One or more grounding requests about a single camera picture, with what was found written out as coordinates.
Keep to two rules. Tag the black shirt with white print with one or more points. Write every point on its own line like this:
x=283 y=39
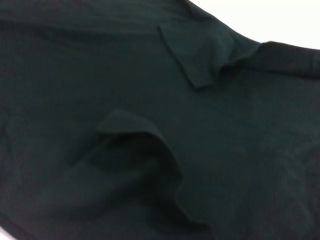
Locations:
x=125 y=112

